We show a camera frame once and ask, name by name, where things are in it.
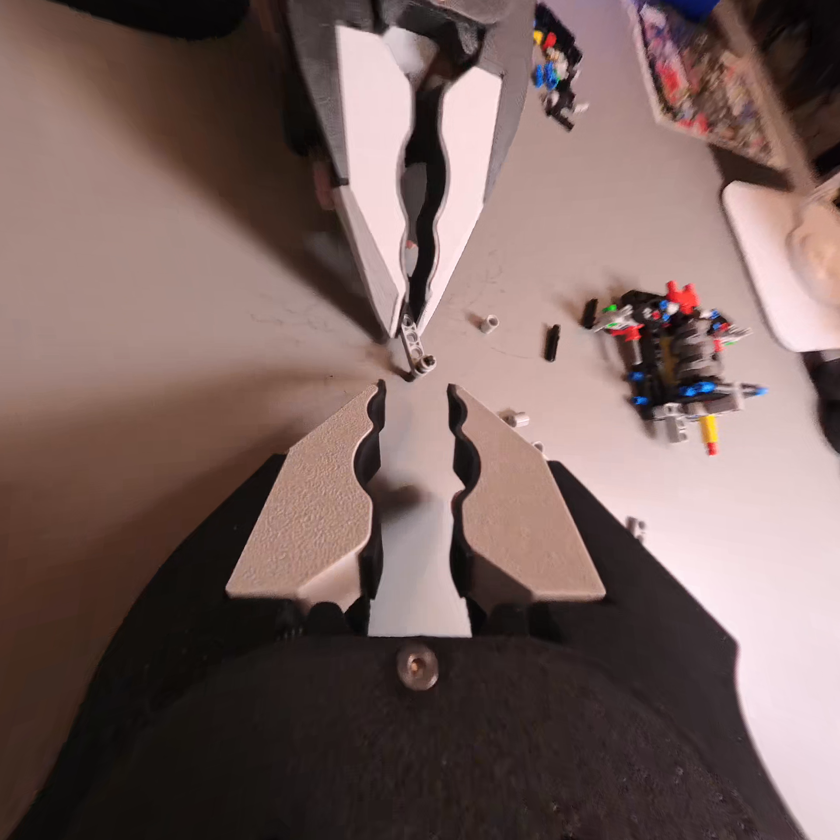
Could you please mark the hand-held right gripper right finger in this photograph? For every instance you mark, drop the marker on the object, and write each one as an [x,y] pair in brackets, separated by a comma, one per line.
[525,525]

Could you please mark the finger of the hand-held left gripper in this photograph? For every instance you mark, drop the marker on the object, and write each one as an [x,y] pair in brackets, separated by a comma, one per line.
[469,164]
[374,164]

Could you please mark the black wrist rest cushion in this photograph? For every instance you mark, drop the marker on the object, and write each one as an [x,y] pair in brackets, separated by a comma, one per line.
[151,16]

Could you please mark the lego chassis assembly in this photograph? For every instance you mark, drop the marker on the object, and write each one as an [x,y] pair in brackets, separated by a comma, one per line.
[676,354]

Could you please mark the white book stand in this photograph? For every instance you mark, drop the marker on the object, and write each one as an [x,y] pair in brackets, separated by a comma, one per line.
[774,262]

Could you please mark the colourful sticker sheet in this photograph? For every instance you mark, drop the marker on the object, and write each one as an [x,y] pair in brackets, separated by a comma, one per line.
[702,79]

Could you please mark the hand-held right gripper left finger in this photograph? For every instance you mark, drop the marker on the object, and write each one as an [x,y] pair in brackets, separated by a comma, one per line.
[315,518]

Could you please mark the grey lego bush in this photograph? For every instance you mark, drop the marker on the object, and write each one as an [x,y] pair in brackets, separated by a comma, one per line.
[518,418]
[489,324]

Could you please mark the person's left hand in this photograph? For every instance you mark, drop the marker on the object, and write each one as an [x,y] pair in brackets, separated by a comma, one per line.
[323,184]

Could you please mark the pile of mixed lego pins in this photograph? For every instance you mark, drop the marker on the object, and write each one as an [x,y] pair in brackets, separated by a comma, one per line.
[554,59]

